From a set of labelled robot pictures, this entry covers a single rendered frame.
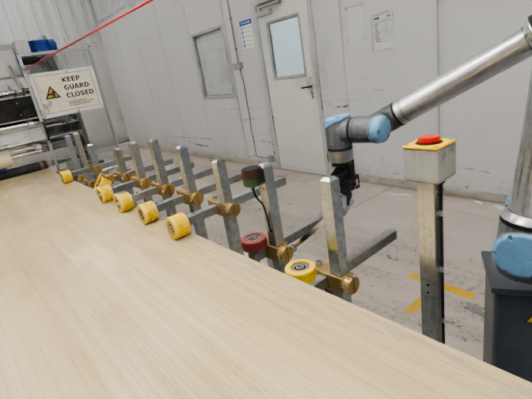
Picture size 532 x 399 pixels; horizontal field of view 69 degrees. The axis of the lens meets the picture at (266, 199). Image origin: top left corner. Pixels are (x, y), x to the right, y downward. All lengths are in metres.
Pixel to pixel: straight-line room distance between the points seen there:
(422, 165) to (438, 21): 3.02
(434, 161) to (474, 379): 0.36
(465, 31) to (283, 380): 3.25
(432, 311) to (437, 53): 3.02
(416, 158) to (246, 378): 0.50
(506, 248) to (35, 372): 1.21
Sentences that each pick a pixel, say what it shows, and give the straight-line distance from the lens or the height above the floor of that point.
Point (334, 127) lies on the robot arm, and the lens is 1.39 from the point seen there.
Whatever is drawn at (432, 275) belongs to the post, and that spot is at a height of 0.94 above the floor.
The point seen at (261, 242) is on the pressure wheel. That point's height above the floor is 0.90.
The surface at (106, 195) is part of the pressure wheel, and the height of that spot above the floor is 0.94.
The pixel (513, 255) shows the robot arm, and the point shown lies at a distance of 1.31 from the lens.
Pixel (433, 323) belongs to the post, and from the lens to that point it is 0.95.
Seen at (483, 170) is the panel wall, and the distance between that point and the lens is 3.76.
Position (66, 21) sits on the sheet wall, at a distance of 10.24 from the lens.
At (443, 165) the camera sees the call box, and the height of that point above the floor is 1.18.
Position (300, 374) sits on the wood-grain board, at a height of 0.90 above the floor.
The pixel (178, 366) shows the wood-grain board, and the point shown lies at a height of 0.90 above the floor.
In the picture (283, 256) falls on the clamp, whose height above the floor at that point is 0.85.
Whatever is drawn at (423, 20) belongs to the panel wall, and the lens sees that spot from 3.80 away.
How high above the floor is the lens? 1.41
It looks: 19 degrees down
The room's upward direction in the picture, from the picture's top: 10 degrees counter-clockwise
